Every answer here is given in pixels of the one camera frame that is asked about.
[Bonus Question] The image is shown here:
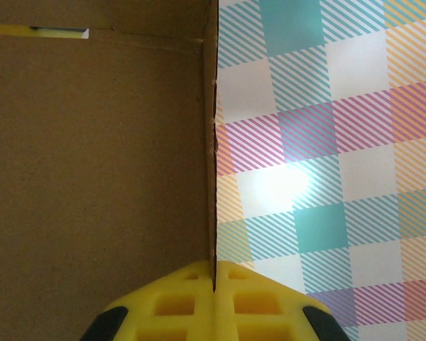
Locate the brown cardboard box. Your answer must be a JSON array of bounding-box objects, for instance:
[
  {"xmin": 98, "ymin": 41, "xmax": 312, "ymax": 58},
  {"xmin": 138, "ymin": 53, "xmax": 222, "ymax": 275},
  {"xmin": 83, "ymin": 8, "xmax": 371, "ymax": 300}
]
[{"xmin": 0, "ymin": 0, "xmax": 219, "ymax": 341}]

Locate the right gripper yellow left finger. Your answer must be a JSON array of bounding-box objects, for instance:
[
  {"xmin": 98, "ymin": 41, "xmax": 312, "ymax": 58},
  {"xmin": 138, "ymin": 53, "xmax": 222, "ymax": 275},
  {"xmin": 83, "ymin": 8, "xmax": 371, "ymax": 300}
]
[{"xmin": 80, "ymin": 261, "xmax": 214, "ymax": 341}]

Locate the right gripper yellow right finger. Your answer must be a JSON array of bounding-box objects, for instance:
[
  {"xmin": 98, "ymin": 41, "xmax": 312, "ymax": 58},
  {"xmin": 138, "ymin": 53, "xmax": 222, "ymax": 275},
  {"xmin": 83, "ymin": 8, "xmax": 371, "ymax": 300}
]
[{"xmin": 214, "ymin": 260, "xmax": 349, "ymax": 341}]

